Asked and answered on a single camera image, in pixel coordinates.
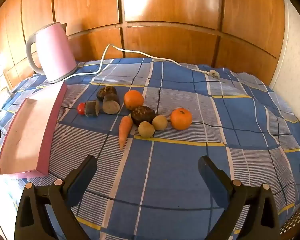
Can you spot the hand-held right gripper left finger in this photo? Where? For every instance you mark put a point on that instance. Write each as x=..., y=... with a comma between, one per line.
x=81, y=182

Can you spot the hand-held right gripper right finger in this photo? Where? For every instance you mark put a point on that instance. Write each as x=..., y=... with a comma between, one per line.
x=212, y=182

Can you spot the pink tray box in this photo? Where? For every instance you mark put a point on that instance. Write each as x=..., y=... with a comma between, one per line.
x=27, y=132

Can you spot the carrot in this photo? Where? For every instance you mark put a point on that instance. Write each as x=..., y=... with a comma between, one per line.
x=124, y=130

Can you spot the orange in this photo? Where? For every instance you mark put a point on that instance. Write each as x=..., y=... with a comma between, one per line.
x=181, y=118
x=133, y=99

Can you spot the red tomato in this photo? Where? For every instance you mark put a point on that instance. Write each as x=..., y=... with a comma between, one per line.
x=81, y=108

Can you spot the small dark grater block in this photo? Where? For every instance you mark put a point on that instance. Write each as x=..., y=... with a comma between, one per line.
x=91, y=108

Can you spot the round brown fruit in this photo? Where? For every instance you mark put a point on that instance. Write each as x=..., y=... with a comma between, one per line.
x=160, y=122
x=146, y=129

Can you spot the cut taro root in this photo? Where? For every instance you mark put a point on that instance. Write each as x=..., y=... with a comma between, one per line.
x=110, y=104

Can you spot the dark water chestnut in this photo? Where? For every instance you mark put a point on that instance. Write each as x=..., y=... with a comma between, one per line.
x=106, y=92
x=143, y=115

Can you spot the blue plaid cloth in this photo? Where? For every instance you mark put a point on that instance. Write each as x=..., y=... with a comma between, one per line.
x=177, y=167

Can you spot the silver tissue box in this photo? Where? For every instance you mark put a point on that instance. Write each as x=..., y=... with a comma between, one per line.
x=0, y=96

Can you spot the wicker chair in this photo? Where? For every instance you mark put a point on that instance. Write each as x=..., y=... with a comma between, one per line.
x=296, y=222

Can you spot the pink electric kettle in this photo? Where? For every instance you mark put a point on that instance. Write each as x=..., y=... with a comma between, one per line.
x=54, y=52

